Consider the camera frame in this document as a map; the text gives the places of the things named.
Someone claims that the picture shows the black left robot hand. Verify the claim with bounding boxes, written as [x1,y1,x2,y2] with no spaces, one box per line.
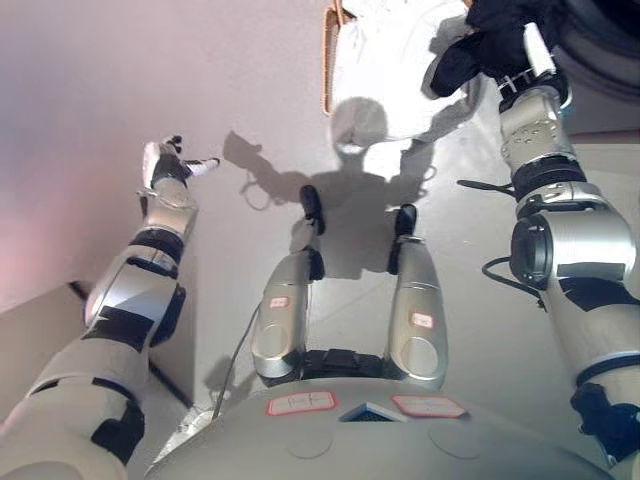
[141,133,222,190]

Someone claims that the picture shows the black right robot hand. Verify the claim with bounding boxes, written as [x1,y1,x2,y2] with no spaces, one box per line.
[478,21,562,95]

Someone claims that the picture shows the black garment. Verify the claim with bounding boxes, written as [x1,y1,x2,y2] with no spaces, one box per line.
[421,0,567,100]

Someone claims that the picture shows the white cloth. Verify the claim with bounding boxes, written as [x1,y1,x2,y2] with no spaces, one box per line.
[331,0,502,142]

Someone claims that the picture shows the silver robot legs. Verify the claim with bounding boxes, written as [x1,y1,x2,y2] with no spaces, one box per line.
[249,184,330,382]

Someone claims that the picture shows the silver right robot leg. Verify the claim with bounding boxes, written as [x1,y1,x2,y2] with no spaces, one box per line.
[384,202,450,392]

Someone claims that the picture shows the grey robot torso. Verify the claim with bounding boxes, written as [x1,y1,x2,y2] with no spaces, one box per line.
[143,348,617,480]

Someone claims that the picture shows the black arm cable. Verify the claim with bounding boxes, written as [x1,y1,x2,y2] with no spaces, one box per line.
[456,176,552,312]

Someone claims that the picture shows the thin grey cable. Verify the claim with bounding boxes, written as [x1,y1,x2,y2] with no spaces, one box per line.
[211,298,265,422]

